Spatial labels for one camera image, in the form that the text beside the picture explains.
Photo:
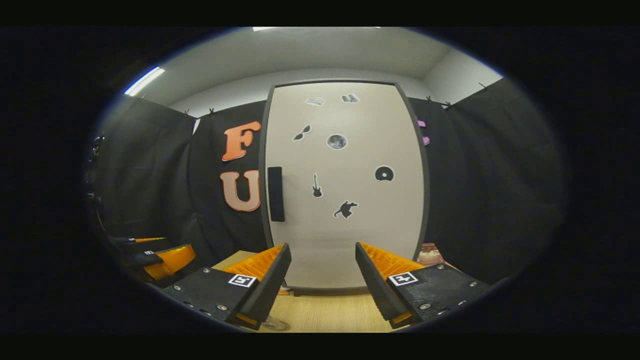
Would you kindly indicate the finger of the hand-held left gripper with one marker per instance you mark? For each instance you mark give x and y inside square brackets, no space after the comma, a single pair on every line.
[132,244]
[170,260]

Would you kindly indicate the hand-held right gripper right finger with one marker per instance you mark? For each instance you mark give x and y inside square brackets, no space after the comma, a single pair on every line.
[375,285]

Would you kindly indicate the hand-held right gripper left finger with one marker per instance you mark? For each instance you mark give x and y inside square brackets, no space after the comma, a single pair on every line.
[265,290]

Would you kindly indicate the white cabinet door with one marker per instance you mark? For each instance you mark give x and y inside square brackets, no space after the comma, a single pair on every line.
[350,240]

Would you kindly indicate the grey cabinet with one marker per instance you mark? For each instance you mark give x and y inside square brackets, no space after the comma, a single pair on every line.
[263,190]

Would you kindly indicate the plush penguin toy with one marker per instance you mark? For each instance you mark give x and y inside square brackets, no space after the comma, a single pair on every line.
[285,291]

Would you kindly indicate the small flat packet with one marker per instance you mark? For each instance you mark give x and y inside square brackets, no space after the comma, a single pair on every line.
[430,255]

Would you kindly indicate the black backdrop cloth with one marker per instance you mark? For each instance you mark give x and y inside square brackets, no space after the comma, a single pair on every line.
[490,190]

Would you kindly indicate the ceiling light strip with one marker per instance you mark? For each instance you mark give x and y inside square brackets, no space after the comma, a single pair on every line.
[145,81]

